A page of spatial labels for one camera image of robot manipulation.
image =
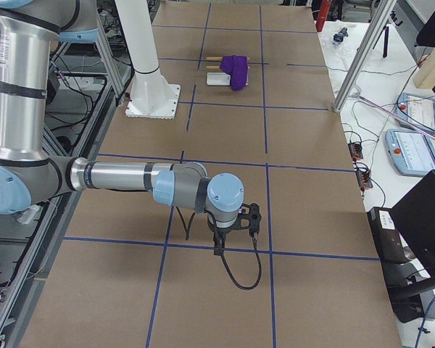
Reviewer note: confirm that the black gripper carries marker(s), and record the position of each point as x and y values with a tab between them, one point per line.
219	230

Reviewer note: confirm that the purple towel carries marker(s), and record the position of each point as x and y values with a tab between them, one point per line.
236	66

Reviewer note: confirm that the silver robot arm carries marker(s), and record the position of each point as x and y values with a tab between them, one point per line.
28	175

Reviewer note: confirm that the white towel rack base tray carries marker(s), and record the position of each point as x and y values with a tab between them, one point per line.
218	79

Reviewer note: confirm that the orange connector box near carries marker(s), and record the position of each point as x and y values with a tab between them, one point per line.
363	175

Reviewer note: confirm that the orange connector box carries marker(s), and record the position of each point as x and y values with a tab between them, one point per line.
363	175
355	150

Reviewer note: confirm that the orange connector box far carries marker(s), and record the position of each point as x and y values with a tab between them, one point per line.
355	150

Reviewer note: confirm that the black computer box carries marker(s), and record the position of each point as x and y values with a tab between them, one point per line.
386	237

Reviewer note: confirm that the teach pendant near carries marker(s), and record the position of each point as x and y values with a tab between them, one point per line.
411	152

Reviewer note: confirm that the teach pendant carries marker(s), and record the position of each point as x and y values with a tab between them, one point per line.
415	108
411	152

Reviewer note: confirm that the folded dark umbrella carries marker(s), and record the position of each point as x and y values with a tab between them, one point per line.
340	36

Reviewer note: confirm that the teach pendant far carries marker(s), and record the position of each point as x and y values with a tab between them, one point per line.
415	108

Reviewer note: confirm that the reacher grabber tool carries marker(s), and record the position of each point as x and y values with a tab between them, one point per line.
415	126

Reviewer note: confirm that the red cylinder bottle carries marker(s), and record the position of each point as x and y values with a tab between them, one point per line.
322	15

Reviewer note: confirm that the wooden beam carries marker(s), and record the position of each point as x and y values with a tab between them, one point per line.
425	78

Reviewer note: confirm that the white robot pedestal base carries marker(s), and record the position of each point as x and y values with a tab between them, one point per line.
151	96

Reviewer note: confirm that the aluminium frame post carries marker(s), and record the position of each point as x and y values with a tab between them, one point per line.
371	35

